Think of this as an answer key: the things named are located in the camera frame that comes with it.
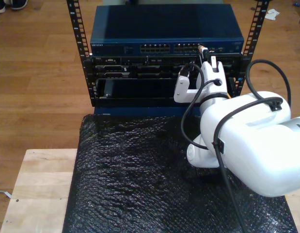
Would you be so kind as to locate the black rack server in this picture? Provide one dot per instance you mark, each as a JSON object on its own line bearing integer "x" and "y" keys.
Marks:
{"x": 145, "y": 69}

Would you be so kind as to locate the white crumpled paper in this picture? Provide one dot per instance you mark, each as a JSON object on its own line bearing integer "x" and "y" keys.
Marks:
{"x": 272, "y": 14}

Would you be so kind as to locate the blue base panel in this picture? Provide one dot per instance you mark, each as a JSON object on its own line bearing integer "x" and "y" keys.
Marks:
{"x": 140, "y": 111}

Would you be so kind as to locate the small blue object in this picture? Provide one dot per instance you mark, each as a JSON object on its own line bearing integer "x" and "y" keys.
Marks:
{"x": 296, "y": 4}

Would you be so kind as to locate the black bubble-wrap mat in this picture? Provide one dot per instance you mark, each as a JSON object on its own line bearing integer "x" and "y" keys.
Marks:
{"x": 140, "y": 182}

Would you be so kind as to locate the person's shoe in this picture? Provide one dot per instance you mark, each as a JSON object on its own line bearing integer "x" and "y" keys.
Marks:
{"x": 19, "y": 3}
{"x": 0, "y": 7}

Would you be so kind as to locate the blue network switch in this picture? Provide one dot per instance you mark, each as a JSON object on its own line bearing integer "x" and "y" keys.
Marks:
{"x": 164, "y": 24}

